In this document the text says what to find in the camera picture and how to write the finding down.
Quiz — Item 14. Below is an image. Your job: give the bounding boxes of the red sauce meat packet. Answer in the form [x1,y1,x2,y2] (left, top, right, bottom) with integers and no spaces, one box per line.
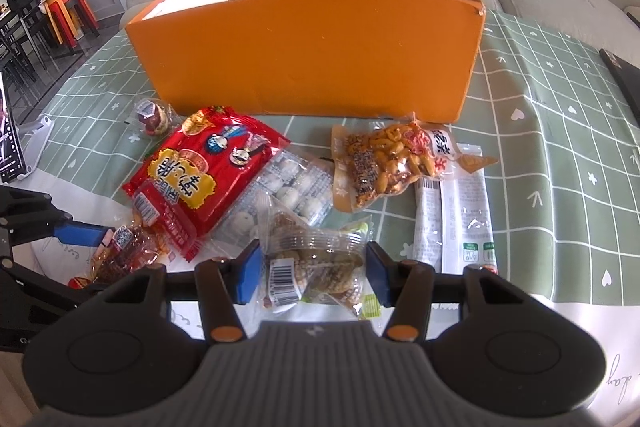
[67,210,170,289]

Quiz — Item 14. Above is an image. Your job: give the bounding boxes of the white long snack packet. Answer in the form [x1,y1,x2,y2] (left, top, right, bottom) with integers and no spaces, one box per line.
[440,169,498,275]

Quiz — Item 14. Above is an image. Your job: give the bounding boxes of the clear bag brown snacks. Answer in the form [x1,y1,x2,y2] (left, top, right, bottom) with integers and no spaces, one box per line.
[257,193,373,320]

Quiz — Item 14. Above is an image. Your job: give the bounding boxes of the clear tray white balls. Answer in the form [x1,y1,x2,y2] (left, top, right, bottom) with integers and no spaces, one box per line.
[209,148,333,256]

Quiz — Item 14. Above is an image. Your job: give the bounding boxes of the small clear pastry packet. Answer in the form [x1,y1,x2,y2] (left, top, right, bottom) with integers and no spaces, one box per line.
[128,96,181,138]

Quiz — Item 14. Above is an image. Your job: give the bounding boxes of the large red snack bag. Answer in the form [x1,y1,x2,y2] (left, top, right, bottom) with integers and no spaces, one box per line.
[122,106,290,261]

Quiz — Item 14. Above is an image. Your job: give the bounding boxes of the peanut snack bag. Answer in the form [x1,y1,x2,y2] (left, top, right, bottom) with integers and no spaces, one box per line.
[331,118,498,213]

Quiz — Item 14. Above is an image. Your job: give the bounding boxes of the black dining chair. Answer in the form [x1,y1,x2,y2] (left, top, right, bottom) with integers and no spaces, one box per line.
[1,0,52,70]

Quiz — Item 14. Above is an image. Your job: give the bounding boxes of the red orange stools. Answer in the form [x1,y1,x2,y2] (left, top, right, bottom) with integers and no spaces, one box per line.
[42,0,100,52]

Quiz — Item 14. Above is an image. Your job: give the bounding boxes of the green grid tablecloth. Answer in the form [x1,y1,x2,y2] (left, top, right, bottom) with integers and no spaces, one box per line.
[38,12,639,306]

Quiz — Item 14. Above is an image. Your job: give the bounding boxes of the orange cardboard box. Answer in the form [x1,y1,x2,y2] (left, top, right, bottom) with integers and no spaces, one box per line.
[126,0,486,124]

